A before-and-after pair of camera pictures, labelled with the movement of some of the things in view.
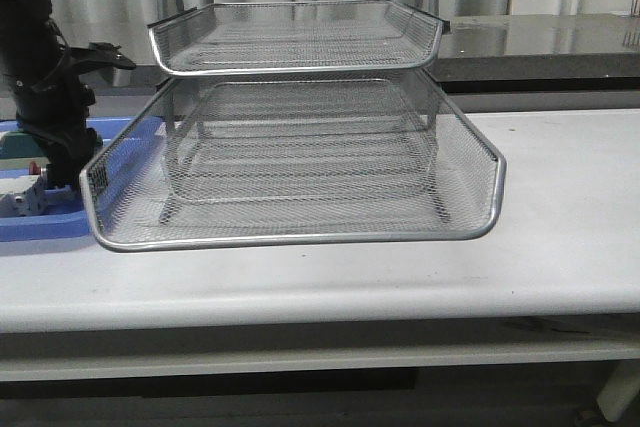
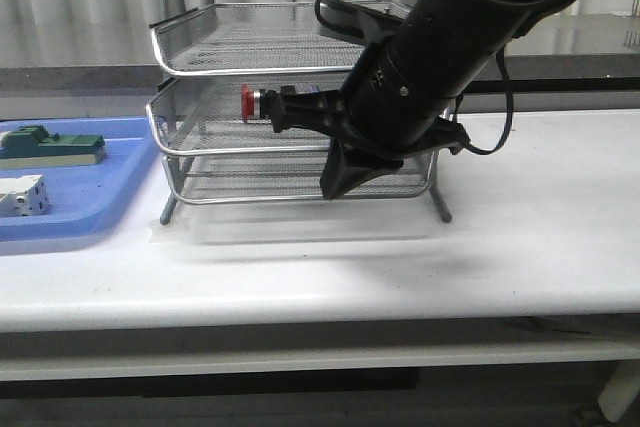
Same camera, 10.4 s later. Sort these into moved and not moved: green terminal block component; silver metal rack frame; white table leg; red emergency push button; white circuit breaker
Moved: red emergency push button
Not moved: silver metal rack frame; green terminal block component; white table leg; white circuit breaker
